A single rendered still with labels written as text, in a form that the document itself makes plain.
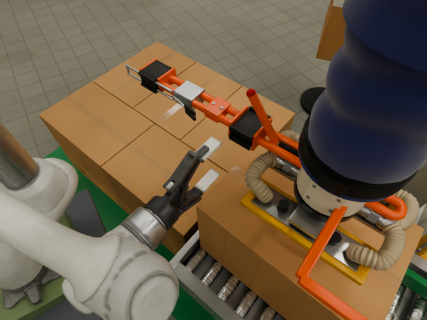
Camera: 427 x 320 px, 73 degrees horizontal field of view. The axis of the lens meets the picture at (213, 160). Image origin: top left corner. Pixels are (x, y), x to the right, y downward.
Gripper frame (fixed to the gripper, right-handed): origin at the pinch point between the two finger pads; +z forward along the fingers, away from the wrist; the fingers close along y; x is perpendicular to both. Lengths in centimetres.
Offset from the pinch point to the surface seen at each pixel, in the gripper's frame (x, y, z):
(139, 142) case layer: -69, 68, 21
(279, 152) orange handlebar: 12.0, -1.5, 11.5
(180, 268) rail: -4, 62, -16
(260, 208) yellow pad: 14.8, 10.3, 1.3
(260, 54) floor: -99, 122, 202
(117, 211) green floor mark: -77, 122, -7
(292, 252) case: 27.7, 26.4, 3.3
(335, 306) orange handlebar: 37.8, -2.0, -12.4
